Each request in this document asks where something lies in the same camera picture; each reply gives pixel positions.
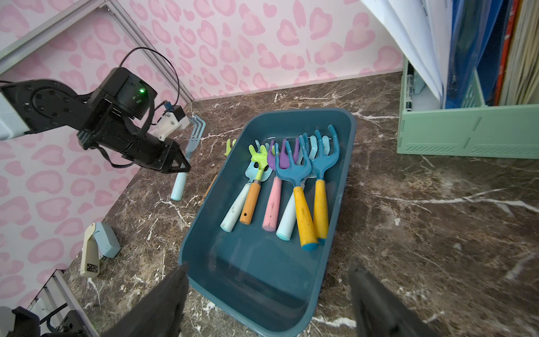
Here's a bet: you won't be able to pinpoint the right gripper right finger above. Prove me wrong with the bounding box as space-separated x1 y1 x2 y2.
348 265 437 336

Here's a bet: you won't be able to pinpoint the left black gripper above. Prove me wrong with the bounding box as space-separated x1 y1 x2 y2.
77 108 191 174

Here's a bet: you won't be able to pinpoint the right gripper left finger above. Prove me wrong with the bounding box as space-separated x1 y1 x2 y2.
103 264 189 336

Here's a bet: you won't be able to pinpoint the light blue fork white handle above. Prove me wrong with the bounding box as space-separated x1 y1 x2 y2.
171 115 206 201

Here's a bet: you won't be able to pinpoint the green rake wooden handle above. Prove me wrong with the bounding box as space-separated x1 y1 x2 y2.
201 138 237 203

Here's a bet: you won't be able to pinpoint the teal fork yellow handle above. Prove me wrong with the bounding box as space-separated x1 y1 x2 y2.
275 135 318 251

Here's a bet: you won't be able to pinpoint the teal rake yellow handle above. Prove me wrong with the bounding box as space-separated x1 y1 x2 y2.
311 124 340 244

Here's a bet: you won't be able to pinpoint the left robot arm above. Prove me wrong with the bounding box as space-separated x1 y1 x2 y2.
1 67 191 174

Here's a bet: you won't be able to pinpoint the dark teal storage box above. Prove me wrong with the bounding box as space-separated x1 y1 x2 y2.
178 108 357 336

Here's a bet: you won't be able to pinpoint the light blue stapler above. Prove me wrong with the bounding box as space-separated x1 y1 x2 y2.
80 222 121 278

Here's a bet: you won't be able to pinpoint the mint green file organizer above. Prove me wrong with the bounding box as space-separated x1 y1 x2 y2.
397 61 538 160

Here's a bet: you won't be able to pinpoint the tan paper folders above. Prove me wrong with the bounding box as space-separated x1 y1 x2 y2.
494 1 538 105

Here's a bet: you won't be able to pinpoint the white paper stack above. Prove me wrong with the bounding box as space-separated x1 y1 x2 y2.
362 0 453 107

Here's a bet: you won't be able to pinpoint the blue folders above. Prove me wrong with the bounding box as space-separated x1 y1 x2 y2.
445 0 512 109

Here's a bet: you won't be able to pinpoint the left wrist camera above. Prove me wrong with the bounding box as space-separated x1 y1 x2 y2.
151 101 190 141

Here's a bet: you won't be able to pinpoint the green rake orange handle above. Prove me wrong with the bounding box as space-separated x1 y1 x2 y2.
239 145 268 225

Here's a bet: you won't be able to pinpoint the aluminium front rail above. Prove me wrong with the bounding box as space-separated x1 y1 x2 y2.
26 270 100 336

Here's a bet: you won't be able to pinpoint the purple rake pink handle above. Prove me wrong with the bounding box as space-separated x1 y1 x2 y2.
262 139 290 232

